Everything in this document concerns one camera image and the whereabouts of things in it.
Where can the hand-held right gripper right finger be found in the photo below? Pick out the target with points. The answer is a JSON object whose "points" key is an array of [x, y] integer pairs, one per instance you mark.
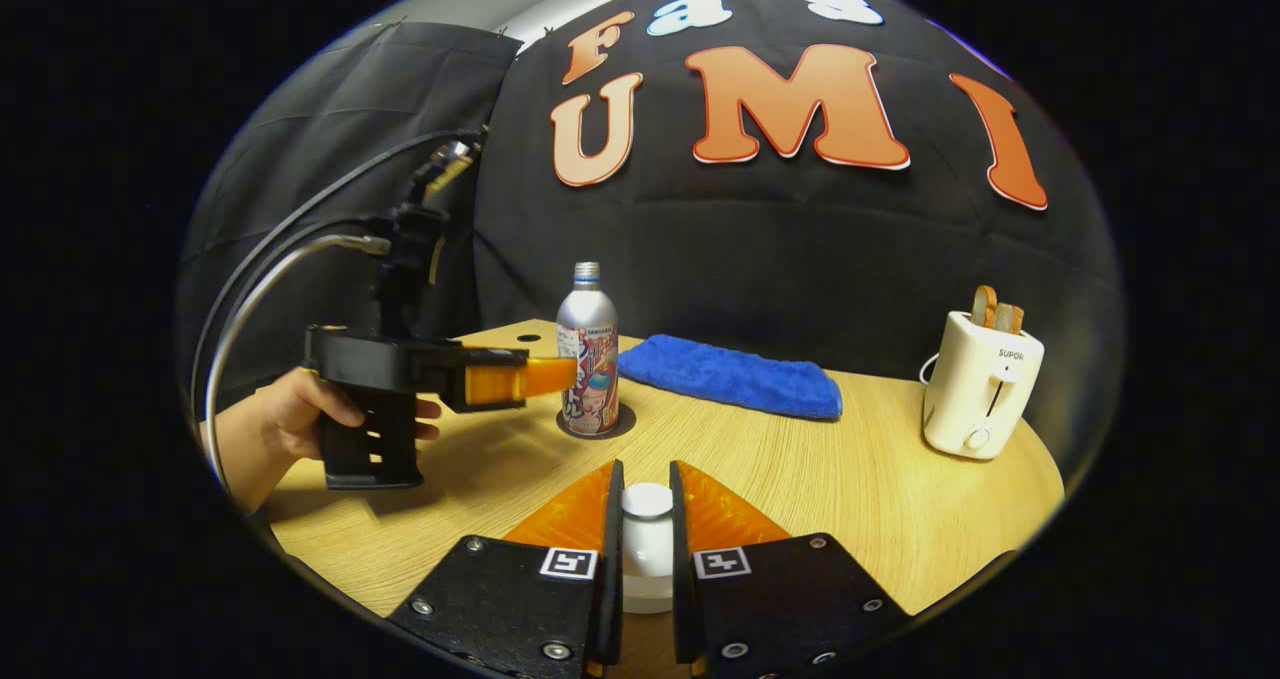
{"points": [[682, 559]]}

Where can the cream toaster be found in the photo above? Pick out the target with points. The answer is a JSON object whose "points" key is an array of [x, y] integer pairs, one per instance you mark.
{"points": [[980, 389]]}

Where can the silver water bottle red label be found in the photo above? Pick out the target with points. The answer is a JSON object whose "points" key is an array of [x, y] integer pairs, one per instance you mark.
{"points": [[588, 349]]}

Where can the toast slices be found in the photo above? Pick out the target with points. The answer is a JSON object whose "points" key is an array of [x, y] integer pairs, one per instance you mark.
{"points": [[995, 311]]}

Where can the blue towel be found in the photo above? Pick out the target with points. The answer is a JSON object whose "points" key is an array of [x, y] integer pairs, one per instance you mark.
{"points": [[730, 374]]}

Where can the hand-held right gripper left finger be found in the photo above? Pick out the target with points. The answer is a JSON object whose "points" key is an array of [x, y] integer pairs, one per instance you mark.
{"points": [[612, 559]]}

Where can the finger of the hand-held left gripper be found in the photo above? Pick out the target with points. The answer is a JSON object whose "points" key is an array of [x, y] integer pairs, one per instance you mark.
{"points": [[510, 379]]}

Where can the dark round coaster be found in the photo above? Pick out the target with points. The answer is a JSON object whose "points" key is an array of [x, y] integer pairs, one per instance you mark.
{"points": [[625, 424]]}

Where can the black backdrop cloth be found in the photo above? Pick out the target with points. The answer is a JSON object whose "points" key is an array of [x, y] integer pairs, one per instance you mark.
{"points": [[800, 249]]}

